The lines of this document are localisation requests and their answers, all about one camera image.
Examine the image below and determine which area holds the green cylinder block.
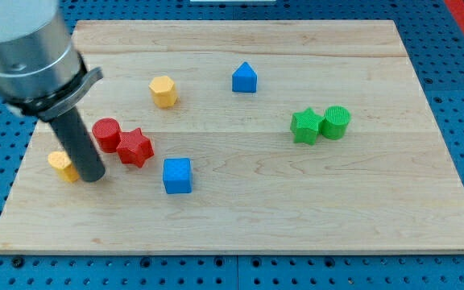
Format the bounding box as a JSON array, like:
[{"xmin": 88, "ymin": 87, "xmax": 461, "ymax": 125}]
[{"xmin": 321, "ymin": 106, "xmax": 350, "ymax": 140}]

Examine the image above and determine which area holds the blue cube block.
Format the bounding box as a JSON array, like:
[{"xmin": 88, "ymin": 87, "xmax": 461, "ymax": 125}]
[{"xmin": 163, "ymin": 158, "xmax": 193, "ymax": 194}]

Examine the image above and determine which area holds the green star block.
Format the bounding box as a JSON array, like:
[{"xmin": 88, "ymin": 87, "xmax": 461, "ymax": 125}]
[{"xmin": 290, "ymin": 107, "xmax": 325, "ymax": 145}]

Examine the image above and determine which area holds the red cylinder block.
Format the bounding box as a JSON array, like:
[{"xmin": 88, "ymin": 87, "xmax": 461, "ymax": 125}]
[{"xmin": 92, "ymin": 118, "xmax": 121, "ymax": 153}]

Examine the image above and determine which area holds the yellow heart block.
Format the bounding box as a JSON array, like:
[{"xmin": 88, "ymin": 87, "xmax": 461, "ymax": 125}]
[{"xmin": 48, "ymin": 151, "xmax": 80, "ymax": 183}]

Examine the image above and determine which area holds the red star block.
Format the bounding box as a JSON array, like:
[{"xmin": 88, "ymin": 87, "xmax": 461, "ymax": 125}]
[{"xmin": 116, "ymin": 128, "xmax": 155, "ymax": 168}]

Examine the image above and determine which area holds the yellow hexagon block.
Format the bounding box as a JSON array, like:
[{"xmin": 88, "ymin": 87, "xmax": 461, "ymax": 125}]
[{"xmin": 149, "ymin": 76, "xmax": 178, "ymax": 108}]

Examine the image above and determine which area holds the light wooden board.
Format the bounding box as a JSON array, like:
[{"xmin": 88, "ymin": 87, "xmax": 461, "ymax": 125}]
[{"xmin": 0, "ymin": 20, "xmax": 464, "ymax": 255}]

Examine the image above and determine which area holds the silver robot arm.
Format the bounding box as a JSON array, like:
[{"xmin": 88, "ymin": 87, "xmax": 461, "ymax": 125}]
[{"xmin": 0, "ymin": 0, "xmax": 106, "ymax": 182}]

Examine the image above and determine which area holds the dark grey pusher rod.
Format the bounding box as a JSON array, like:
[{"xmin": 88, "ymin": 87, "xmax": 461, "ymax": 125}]
[{"xmin": 49, "ymin": 107, "xmax": 106, "ymax": 182}]

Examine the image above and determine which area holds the blue pentagon block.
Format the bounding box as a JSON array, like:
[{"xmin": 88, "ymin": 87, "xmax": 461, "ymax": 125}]
[{"xmin": 232, "ymin": 62, "xmax": 258, "ymax": 93}]

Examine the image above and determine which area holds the metal tool mounting clamp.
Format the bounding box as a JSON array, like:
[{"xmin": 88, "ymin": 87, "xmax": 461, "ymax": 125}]
[{"xmin": 5, "ymin": 53, "xmax": 103, "ymax": 122}]

